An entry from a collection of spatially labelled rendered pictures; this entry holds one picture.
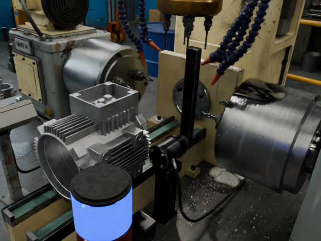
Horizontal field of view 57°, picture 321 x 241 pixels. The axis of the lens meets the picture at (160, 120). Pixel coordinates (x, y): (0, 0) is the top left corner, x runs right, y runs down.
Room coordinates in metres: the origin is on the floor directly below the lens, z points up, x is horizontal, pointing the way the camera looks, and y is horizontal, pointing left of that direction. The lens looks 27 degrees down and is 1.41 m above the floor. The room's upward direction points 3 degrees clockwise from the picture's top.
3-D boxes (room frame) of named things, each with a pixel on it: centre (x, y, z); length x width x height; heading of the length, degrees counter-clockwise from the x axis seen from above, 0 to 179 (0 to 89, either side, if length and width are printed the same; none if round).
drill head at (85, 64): (1.06, 0.24, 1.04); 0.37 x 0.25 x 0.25; 52
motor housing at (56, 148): (0.59, 0.15, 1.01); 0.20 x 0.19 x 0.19; 143
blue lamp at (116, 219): (0.23, 0.06, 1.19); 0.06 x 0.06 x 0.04
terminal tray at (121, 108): (0.62, 0.13, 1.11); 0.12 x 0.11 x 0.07; 143
